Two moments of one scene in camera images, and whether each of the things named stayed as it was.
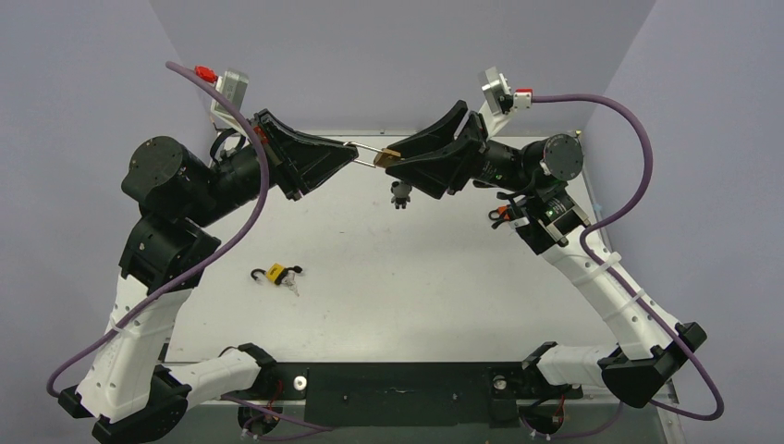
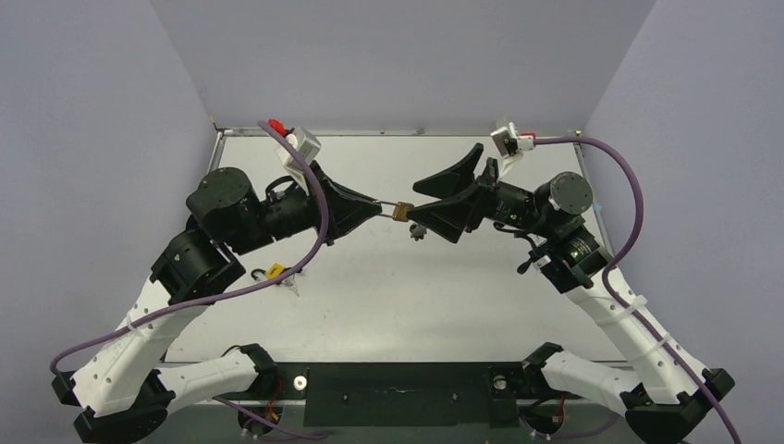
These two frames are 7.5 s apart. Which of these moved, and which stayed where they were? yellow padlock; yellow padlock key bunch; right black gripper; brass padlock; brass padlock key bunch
Moved: right black gripper; brass padlock; brass padlock key bunch
Stayed: yellow padlock; yellow padlock key bunch
